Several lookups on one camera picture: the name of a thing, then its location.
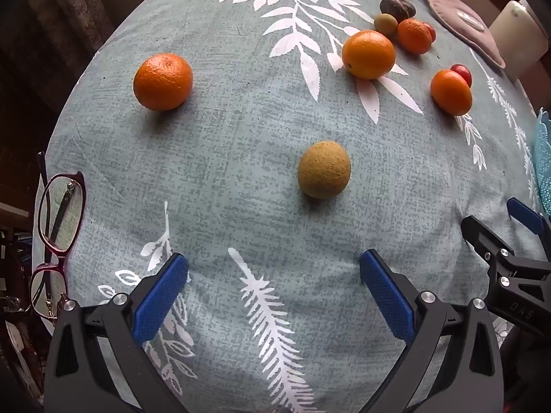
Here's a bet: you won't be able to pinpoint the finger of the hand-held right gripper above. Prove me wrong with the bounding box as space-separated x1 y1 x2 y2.
460 215 551 340
507 197 551 242

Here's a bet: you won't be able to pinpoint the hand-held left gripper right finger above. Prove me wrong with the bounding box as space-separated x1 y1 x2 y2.
361 250 505 413

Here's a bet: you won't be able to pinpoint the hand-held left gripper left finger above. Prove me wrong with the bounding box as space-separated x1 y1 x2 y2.
44 253 190 413

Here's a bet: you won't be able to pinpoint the light blue plastic basket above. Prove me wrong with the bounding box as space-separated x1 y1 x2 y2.
533 107 551 220

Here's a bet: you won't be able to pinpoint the large tan longan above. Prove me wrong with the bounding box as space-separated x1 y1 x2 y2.
298 140 351 199

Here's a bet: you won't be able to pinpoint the small mandarin orange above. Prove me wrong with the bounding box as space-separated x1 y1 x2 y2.
430 69 473 116
397 18 432 55

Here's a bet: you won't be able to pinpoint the smooth yellow-orange orange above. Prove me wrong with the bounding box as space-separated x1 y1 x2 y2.
342 30 396 80

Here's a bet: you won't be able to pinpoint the large textured mandarin orange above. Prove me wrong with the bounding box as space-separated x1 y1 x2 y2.
133 53 194 112

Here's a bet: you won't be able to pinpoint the small tan longan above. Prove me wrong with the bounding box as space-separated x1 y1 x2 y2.
374 13 398 38

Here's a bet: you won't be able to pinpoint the dark brown water chestnut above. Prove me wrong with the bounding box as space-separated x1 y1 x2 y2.
380 0 416 22

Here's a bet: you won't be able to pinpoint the purple-framed eyeglasses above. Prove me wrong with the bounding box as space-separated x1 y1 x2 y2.
30 152 87 321

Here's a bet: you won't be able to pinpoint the cream thermos jug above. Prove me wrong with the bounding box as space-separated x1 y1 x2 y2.
488 0 547 80

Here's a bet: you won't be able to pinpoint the pink hot water bag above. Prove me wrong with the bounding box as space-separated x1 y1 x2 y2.
419 0 506 70

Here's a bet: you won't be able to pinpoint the patterned beige curtain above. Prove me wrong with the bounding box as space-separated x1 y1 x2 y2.
26 0 117 52

